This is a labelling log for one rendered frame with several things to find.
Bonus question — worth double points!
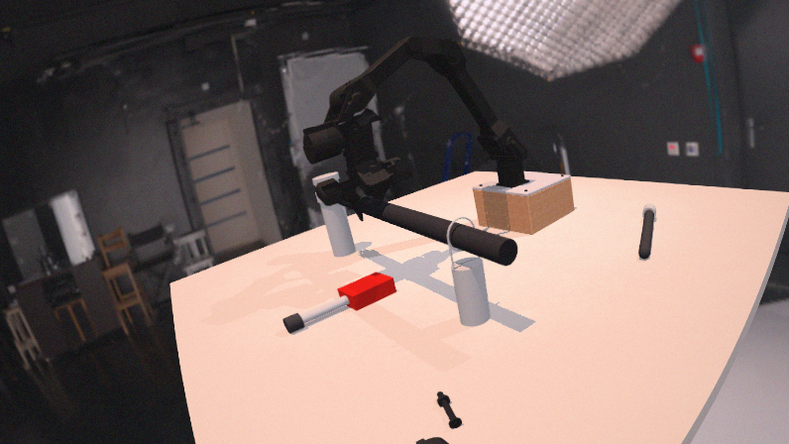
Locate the black bolt with nut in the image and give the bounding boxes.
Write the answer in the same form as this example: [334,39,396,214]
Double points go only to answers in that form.
[436,391,462,429]

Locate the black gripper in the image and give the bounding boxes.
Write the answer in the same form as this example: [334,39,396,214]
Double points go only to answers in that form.
[315,147,412,221]

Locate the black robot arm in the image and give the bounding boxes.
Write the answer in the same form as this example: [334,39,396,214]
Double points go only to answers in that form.
[302,36,529,197]

